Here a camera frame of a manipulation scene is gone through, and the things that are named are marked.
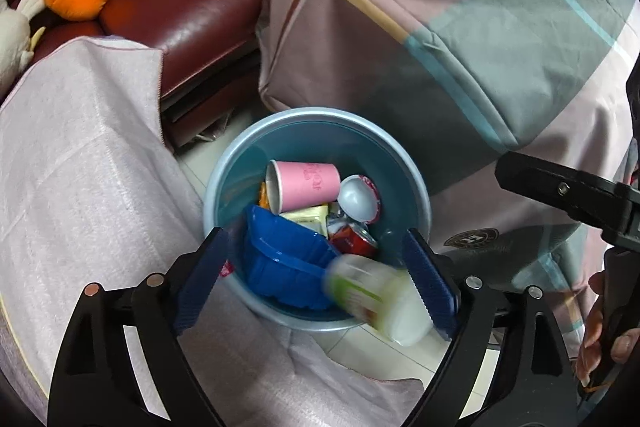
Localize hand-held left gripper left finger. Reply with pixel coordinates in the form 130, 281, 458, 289
47, 227, 231, 427

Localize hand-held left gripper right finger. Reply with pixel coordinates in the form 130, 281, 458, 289
402, 228, 581, 427

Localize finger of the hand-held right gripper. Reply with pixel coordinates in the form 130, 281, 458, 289
494, 151, 633, 235

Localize white bottle with green label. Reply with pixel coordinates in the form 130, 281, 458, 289
322, 253, 435, 348

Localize blue plastic tray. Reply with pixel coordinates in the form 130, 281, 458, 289
243, 204, 341, 312

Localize red soda can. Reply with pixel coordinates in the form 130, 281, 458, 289
327, 212, 380, 255

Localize white cup with red lid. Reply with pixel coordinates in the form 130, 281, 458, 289
337, 174, 383, 224

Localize orange yellow snack packet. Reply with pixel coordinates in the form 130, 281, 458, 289
257, 182, 331, 238

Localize pink paper cup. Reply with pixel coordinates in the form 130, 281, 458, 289
264, 159, 342, 214

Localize blue trash bin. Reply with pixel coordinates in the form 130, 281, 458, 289
202, 107, 432, 333

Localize person's right hand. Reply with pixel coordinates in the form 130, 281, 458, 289
575, 272, 640, 383

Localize plaid quilt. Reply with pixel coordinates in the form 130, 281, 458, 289
255, 0, 640, 358

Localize dark red leather sofa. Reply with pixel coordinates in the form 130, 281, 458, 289
0, 0, 311, 148

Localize white duck plush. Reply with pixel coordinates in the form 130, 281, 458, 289
0, 0, 51, 98

